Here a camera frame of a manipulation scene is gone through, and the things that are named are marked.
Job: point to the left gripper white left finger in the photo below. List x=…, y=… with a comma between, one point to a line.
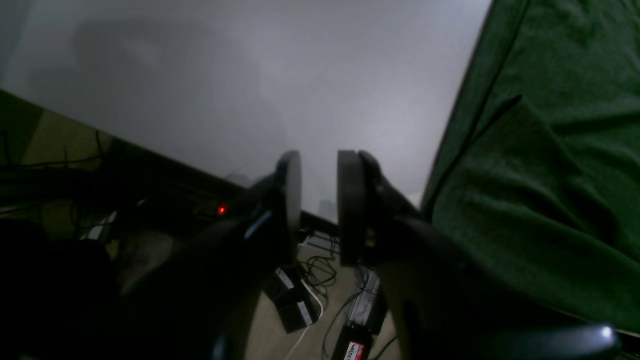
x=199, y=305

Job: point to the black power strip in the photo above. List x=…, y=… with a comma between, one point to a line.
x=360, y=320

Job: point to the dark green t-shirt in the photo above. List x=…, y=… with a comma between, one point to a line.
x=538, y=174

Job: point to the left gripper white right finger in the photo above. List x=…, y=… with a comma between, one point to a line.
x=444, y=303

